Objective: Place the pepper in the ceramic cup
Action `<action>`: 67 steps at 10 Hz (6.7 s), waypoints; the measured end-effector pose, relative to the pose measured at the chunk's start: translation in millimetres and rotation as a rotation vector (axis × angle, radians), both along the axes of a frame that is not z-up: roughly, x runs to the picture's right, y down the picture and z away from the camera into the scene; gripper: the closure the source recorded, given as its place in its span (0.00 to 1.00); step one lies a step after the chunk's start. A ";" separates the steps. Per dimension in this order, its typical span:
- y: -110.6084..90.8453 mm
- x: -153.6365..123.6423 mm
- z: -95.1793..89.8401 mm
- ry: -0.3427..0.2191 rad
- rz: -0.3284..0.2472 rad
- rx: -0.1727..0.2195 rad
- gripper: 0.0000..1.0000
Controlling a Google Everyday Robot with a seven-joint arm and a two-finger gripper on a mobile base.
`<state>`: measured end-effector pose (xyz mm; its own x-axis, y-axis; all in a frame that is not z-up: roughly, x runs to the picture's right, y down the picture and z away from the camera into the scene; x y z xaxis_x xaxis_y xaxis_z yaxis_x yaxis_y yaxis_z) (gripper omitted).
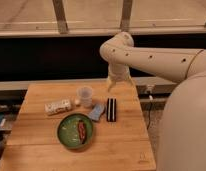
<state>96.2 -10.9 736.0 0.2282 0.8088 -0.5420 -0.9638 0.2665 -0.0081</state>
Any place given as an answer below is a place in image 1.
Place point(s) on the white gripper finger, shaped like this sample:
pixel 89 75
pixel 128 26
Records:
pixel 131 82
pixel 110 84

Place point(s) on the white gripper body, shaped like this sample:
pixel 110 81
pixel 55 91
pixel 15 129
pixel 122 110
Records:
pixel 118 73

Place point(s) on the red chili pepper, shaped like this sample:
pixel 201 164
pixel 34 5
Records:
pixel 82 131

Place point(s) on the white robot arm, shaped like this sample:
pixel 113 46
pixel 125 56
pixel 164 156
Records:
pixel 182 134

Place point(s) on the white ceramic cup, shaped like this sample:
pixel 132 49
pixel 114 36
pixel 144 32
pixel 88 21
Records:
pixel 85 96

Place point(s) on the green ceramic plate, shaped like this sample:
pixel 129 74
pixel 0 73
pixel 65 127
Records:
pixel 67 131

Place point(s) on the black striped block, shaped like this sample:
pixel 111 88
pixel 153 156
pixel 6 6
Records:
pixel 111 110

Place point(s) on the blue sponge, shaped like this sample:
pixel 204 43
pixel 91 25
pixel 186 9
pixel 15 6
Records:
pixel 97 111

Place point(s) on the small white ball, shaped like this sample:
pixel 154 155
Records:
pixel 77 102

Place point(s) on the white patterned box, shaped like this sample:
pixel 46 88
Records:
pixel 58 107

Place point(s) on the metal window post right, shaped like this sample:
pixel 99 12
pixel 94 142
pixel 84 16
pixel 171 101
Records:
pixel 126 15

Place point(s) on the metal window post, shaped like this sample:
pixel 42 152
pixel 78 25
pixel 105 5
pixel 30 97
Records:
pixel 60 16
pixel 126 15

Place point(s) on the metal window post left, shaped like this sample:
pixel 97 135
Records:
pixel 60 16

